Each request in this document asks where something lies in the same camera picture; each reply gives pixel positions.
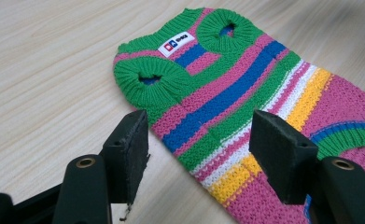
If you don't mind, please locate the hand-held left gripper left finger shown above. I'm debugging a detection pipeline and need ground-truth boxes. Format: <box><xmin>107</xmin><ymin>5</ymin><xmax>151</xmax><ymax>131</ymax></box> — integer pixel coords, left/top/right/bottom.
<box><xmin>52</xmin><ymin>109</ymin><xmax>150</xmax><ymax>224</ymax></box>

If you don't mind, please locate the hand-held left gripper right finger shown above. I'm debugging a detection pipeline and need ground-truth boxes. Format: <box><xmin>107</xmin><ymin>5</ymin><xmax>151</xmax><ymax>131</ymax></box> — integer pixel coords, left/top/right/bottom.
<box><xmin>249</xmin><ymin>108</ymin><xmax>365</xmax><ymax>224</ymax></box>

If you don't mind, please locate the striped knit pet sweater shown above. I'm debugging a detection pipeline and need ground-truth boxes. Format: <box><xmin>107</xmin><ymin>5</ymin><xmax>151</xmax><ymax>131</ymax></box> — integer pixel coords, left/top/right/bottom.
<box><xmin>112</xmin><ymin>7</ymin><xmax>365</xmax><ymax>224</ymax></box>

